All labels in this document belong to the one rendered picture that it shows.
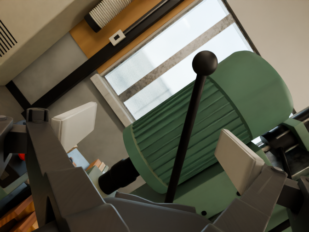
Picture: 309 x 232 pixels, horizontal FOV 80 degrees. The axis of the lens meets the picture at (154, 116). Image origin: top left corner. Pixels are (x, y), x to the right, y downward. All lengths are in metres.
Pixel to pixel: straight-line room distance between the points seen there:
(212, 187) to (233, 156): 0.26
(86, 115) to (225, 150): 0.13
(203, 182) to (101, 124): 1.61
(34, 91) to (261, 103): 2.09
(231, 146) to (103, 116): 1.78
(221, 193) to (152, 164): 0.16
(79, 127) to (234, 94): 0.27
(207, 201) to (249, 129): 0.17
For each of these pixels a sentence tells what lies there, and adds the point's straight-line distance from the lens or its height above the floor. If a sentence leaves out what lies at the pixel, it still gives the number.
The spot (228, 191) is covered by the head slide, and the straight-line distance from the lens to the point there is 0.44.
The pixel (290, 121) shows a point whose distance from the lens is 0.49.
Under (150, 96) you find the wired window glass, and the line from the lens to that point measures 1.86.
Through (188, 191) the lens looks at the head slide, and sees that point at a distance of 0.42.
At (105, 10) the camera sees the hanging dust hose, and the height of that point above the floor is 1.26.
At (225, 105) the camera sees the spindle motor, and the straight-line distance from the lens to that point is 0.35.
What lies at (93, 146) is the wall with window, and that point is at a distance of 2.03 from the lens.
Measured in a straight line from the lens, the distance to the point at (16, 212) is 0.49.
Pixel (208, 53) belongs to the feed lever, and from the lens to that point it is 0.26.
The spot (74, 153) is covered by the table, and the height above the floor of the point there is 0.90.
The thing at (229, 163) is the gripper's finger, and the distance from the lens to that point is 0.17.
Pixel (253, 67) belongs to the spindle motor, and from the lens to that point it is 0.38.
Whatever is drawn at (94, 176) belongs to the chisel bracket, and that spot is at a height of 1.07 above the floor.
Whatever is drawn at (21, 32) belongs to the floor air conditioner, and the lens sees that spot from 1.94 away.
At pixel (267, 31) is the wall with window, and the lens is 2.02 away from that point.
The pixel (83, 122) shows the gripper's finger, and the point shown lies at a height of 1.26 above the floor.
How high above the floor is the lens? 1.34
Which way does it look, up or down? 9 degrees down
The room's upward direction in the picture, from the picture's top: 55 degrees clockwise
